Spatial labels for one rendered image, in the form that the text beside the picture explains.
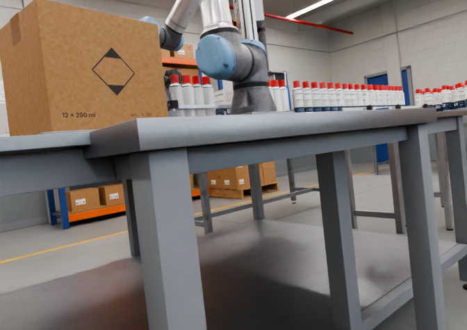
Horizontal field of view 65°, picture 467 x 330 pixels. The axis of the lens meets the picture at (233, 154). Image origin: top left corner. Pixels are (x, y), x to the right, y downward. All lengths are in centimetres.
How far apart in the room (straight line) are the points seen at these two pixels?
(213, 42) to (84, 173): 56
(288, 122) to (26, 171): 41
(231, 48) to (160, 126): 61
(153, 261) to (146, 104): 51
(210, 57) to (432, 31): 840
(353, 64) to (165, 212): 964
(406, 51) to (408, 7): 93
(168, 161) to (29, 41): 50
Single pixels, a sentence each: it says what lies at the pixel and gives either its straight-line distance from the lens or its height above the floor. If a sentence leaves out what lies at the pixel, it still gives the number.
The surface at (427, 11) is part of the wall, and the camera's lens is 941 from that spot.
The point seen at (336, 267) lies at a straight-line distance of 114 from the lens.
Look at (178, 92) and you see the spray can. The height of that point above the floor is 101.
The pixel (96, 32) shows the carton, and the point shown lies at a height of 107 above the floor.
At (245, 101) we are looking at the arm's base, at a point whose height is 92.
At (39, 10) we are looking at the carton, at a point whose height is 109.
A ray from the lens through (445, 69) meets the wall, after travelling 908.
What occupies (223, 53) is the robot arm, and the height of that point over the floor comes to 104.
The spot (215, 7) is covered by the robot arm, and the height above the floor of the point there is 118.
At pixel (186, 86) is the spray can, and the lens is 147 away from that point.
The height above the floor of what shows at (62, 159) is 79.
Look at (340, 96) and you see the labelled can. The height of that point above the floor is 100.
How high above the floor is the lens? 78
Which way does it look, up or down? 1 degrees down
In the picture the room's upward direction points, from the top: 6 degrees counter-clockwise
